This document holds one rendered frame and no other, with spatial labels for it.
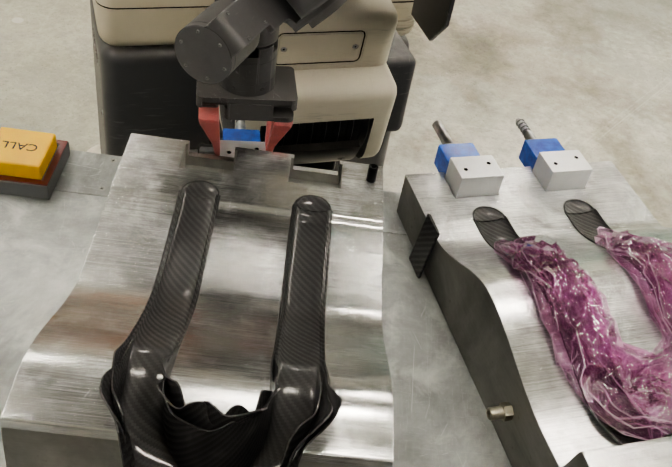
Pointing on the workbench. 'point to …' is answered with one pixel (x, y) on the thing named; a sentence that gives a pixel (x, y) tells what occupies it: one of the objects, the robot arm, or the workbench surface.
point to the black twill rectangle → (424, 245)
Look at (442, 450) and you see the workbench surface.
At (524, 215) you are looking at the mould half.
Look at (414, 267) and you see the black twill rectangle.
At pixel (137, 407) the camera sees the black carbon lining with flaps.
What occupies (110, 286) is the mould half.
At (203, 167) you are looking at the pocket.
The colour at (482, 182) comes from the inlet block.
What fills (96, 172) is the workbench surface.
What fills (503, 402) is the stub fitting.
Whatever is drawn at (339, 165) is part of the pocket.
